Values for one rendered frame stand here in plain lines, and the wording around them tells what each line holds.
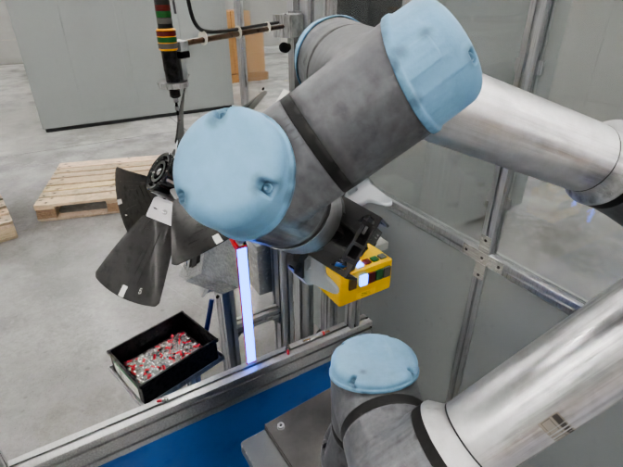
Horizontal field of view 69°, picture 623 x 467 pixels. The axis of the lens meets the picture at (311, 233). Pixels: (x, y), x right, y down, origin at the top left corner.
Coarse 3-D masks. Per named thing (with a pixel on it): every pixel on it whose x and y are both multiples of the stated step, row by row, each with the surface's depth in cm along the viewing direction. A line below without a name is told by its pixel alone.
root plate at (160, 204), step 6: (156, 198) 127; (162, 198) 127; (156, 204) 126; (162, 204) 127; (168, 204) 127; (150, 210) 126; (156, 210) 126; (168, 210) 126; (150, 216) 126; (156, 216) 126; (162, 216) 126; (168, 216) 126; (168, 222) 126
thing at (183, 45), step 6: (180, 42) 104; (186, 42) 106; (180, 48) 105; (186, 48) 107; (180, 54) 105; (186, 54) 106; (180, 60) 106; (180, 66) 106; (180, 72) 107; (186, 72) 108; (180, 78) 108; (186, 78) 109; (162, 84) 104; (168, 84) 104; (174, 84) 104; (180, 84) 105; (186, 84) 106
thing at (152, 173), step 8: (160, 160) 126; (168, 160) 121; (152, 168) 127; (160, 168) 124; (168, 168) 120; (152, 176) 125; (160, 176) 121; (168, 176) 120; (152, 184) 125; (160, 184) 120; (168, 184) 121; (152, 192) 123; (160, 192) 122; (168, 192) 122
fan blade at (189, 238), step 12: (180, 204) 114; (180, 216) 111; (180, 228) 108; (192, 228) 107; (204, 228) 106; (180, 240) 105; (192, 240) 104; (204, 240) 104; (180, 252) 103; (192, 252) 102; (204, 252) 101
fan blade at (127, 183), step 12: (120, 168) 146; (120, 180) 147; (132, 180) 141; (144, 180) 136; (120, 192) 148; (132, 192) 142; (144, 192) 138; (120, 204) 149; (132, 204) 144; (144, 204) 141; (132, 216) 147
